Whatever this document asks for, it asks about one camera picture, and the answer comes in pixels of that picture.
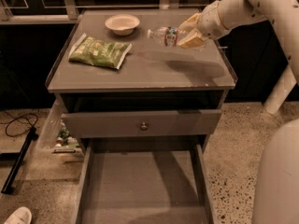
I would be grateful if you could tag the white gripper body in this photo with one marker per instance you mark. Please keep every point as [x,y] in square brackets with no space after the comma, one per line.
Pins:
[210,21]

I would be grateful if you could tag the grey open middle drawer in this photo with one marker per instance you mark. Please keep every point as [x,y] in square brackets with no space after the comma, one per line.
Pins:
[142,182]

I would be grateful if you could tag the green chip bag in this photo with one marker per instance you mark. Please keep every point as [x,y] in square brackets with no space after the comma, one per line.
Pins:
[95,52]

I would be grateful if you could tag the clear plastic storage bin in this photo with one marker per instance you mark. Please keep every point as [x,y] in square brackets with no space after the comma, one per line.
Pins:
[54,136]

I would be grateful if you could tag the white cylindrical post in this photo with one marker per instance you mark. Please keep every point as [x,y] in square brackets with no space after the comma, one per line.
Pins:
[280,92]

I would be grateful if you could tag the white shoe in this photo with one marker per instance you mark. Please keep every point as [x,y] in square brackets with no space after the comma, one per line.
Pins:
[20,216]

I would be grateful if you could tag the clear plastic water bottle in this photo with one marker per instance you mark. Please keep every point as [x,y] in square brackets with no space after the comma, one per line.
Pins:
[166,36]

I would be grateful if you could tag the round metal drawer knob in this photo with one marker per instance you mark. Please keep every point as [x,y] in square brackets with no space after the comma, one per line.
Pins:
[143,126]

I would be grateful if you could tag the grey top drawer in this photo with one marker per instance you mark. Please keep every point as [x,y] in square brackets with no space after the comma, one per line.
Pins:
[127,124]

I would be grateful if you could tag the black metal stand leg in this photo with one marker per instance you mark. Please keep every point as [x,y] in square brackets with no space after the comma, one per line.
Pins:
[19,156]

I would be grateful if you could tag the grey wooden cabinet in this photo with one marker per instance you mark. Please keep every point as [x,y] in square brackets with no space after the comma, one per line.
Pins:
[151,78]

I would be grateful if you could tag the white paper bowl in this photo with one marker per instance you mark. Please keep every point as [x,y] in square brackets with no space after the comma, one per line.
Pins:
[122,24]

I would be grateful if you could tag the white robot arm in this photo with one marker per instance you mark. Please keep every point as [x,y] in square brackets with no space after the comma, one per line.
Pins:
[276,199]

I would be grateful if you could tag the metal window frame rail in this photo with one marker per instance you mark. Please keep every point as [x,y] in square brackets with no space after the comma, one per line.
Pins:
[40,17]

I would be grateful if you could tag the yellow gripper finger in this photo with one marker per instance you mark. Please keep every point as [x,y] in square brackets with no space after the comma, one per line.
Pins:
[190,23]
[192,39]

